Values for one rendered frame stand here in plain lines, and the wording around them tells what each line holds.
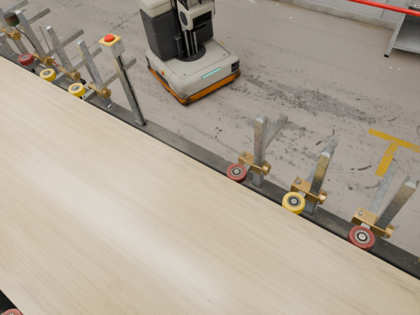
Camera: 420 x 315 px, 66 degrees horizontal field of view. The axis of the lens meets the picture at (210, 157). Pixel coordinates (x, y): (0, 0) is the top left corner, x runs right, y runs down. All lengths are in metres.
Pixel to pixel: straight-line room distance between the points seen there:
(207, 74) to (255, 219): 1.78
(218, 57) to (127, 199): 1.85
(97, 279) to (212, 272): 0.39
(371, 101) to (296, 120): 0.65
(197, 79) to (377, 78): 1.57
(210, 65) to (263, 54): 0.74
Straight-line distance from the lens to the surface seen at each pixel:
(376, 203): 1.38
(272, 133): 1.49
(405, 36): 3.58
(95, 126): 1.62
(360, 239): 1.23
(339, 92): 3.04
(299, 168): 2.44
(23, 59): 2.28
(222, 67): 2.83
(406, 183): 1.10
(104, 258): 1.24
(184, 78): 2.73
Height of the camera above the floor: 1.98
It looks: 53 degrees down
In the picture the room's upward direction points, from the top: 9 degrees counter-clockwise
